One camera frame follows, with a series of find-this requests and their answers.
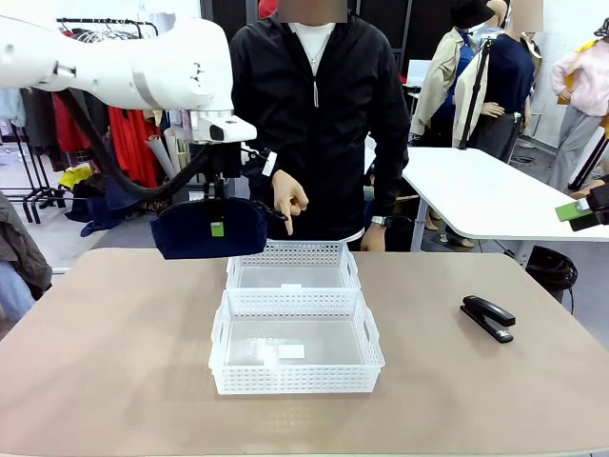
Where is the grey jacket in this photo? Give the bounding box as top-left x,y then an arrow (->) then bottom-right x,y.
70,89 -> 111,139

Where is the mannequin in navy top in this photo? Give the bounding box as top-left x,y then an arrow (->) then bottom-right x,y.
463,0 -> 546,164

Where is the yellow garment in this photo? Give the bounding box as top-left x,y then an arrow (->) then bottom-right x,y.
58,166 -> 94,190

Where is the person's right hand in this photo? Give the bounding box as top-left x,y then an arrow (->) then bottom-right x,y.
271,169 -> 309,235

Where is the charcoal coat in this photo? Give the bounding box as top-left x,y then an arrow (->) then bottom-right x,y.
21,88 -> 61,154

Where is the person's left forearm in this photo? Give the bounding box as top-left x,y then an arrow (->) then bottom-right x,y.
373,142 -> 412,220

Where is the mannequin in pink sweater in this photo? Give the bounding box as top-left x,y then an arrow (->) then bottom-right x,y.
549,40 -> 609,188

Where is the white table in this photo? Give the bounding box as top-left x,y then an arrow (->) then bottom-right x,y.
402,146 -> 609,242

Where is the black metal clothes rack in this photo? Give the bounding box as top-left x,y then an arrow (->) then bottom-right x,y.
9,17 -> 158,225

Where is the white chair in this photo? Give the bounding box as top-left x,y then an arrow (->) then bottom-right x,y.
406,59 -> 435,94

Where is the dark clothes pile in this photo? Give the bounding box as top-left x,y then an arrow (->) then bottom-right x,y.
66,179 -> 156,238

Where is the pale blue garment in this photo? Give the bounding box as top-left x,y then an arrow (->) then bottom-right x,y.
0,88 -> 25,128

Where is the red jacket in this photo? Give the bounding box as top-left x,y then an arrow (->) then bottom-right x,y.
51,92 -> 96,154

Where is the black cable coil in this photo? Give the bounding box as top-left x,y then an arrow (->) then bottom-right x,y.
525,246 -> 580,290

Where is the person's left hand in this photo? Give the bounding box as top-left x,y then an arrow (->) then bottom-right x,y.
360,224 -> 386,252

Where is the black bucket hat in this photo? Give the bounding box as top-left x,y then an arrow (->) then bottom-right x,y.
451,0 -> 496,30

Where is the large white perforated basket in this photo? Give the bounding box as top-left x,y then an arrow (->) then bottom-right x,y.
207,288 -> 385,395

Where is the person in black jacket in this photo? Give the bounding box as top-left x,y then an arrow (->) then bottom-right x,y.
229,9 -> 413,245

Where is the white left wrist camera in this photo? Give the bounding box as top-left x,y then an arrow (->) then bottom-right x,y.
240,148 -> 278,177

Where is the navy blue zip pouch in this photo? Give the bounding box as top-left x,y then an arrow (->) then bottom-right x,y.
149,198 -> 289,261

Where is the small white perforated basket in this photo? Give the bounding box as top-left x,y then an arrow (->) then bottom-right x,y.
226,240 -> 362,291

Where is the leaning grey paper roll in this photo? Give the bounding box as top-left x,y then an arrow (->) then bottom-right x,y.
145,134 -> 185,180

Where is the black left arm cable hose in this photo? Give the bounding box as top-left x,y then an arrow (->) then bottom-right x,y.
59,89 -> 210,199

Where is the mannequin in beige trench coat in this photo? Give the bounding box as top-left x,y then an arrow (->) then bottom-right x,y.
409,0 -> 496,149

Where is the black stapler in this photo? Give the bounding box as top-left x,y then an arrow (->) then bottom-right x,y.
459,294 -> 517,344

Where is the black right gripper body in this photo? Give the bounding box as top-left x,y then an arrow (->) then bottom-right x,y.
587,185 -> 609,216

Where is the long red dress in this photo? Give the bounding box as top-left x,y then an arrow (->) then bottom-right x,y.
108,107 -> 163,190

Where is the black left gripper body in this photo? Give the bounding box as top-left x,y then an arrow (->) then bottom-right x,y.
189,141 -> 245,185

